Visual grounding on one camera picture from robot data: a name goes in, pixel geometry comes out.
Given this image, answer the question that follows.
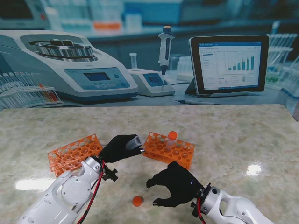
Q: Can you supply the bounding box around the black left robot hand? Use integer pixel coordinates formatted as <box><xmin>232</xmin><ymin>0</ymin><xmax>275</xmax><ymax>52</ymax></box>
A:
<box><xmin>99</xmin><ymin>134</ymin><xmax>145</xmax><ymax>164</ymax></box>

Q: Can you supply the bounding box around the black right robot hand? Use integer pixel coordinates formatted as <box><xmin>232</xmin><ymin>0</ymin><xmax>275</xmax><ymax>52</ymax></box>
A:
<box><xmin>146</xmin><ymin>161</ymin><xmax>204</xmax><ymax>208</ymax></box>

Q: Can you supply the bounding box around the clear plastic test tube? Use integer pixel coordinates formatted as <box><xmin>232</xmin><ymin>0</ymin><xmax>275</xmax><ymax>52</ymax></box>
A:
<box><xmin>166</xmin><ymin>138</ymin><xmax>177</xmax><ymax>152</ymax></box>
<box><xmin>125</xmin><ymin>135</ymin><xmax>142</xmax><ymax>150</ymax></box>

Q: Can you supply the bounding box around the orange test tube rack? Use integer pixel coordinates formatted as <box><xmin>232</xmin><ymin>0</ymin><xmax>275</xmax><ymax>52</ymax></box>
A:
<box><xmin>142</xmin><ymin>132</ymin><xmax>196</xmax><ymax>170</ymax></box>
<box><xmin>47</xmin><ymin>133</ymin><xmax>104</xmax><ymax>178</ymax></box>

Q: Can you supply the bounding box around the printed laboratory backdrop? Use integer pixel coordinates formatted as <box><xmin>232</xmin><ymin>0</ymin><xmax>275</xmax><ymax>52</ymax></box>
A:
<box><xmin>0</xmin><ymin>0</ymin><xmax>299</xmax><ymax>122</ymax></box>

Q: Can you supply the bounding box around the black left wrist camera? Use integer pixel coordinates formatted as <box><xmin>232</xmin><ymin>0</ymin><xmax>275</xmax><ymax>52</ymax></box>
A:
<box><xmin>102</xmin><ymin>167</ymin><xmax>119</xmax><ymax>182</ymax></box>

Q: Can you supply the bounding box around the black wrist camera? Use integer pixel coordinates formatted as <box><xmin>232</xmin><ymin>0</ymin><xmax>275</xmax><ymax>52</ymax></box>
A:
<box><xmin>190</xmin><ymin>202</ymin><xmax>200</xmax><ymax>217</ymax></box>
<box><xmin>102</xmin><ymin>167</ymin><xmax>119</xmax><ymax>182</ymax></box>

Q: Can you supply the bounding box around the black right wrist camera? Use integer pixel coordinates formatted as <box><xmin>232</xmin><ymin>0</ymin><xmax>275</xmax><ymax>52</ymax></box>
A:
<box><xmin>190</xmin><ymin>202</ymin><xmax>200</xmax><ymax>217</ymax></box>

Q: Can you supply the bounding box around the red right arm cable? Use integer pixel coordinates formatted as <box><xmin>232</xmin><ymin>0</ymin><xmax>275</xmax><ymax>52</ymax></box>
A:
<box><xmin>197</xmin><ymin>198</ymin><xmax>207</xmax><ymax>224</ymax></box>

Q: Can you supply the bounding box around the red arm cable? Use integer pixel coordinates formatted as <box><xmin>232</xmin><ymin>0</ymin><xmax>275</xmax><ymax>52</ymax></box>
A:
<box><xmin>78</xmin><ymin>161</ymin><xmax>105</xmax><ymax>224</ymax></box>
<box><xmin>197</xmin><ymin>198</ymin><xmax>207</xmax><ymax>224</ymax></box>

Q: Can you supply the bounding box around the red left arm cable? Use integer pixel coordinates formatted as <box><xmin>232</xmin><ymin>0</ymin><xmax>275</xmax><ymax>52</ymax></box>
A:
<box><xmin>78</xmin><ymin>161</ymin><xmax>105</xmax><ymax>224</ymax></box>

